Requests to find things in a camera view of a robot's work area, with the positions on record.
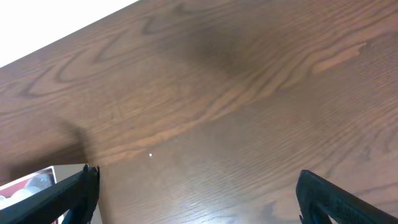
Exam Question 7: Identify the clear spray bottle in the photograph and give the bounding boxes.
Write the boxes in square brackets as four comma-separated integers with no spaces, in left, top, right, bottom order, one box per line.
[25,173,53,190]

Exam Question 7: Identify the white lotion tube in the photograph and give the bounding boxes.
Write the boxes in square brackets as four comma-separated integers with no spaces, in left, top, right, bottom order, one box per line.
[0,186,41,210]

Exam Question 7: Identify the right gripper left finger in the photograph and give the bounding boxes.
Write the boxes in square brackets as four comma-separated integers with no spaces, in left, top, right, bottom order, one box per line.
[1,165,100,224]

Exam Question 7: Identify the white box with pink interior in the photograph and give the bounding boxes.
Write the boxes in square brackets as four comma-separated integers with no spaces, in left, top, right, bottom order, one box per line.
[1,165,73,197]

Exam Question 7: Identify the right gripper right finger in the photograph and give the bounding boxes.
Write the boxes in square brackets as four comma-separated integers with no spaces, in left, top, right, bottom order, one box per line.
[296,170,397,224]

